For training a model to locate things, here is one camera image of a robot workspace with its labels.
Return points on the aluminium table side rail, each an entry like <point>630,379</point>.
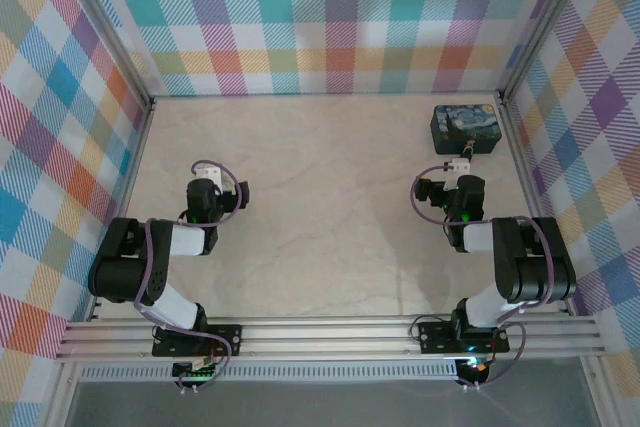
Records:
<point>533,197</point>
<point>126,197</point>

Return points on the long aluminium mounting rail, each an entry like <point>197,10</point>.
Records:
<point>325,339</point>

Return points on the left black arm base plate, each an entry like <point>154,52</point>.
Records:
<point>225,339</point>

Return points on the dark starry painting tin box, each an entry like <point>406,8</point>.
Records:
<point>465,122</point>

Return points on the left aluminium frame post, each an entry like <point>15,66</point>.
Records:
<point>105,22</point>

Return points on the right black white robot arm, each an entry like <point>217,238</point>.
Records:
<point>530,267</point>

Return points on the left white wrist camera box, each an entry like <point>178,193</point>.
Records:
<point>212,178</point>

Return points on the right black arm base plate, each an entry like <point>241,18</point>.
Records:
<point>435,337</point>

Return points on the left aluminium table side rail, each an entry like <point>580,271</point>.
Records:
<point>126,197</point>

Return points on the right aluminium table side rail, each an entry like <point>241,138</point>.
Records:
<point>533,197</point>

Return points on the left green lit controller board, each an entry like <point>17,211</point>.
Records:
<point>195,372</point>

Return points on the right lit controller board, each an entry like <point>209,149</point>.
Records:
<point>475,369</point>

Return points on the aluminium frame post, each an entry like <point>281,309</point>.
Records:
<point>105,22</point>
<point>545,22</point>

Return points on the right aluminium frame post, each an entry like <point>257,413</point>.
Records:
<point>545,22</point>

